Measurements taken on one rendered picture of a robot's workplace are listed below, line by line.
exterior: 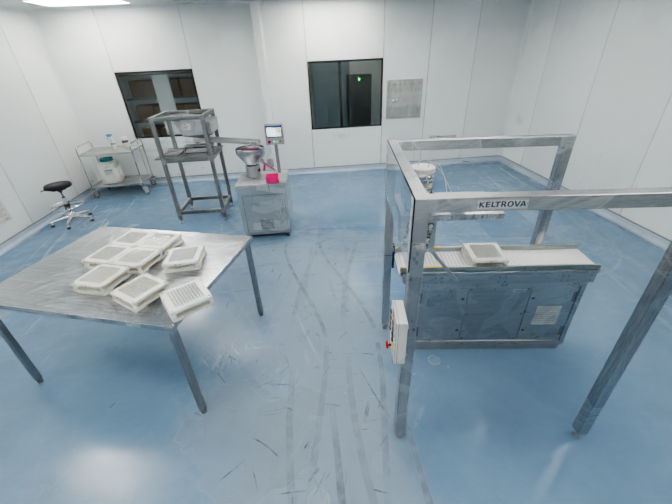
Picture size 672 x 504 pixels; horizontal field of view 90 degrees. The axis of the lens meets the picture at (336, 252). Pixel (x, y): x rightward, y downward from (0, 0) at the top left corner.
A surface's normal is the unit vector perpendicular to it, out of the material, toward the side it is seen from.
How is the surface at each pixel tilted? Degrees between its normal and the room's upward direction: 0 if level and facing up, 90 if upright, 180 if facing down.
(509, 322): 90
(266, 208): 90
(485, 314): 90
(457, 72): 90
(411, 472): 0
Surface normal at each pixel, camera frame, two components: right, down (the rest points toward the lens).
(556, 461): -0.04, -0.86
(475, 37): 0.09, 0.51
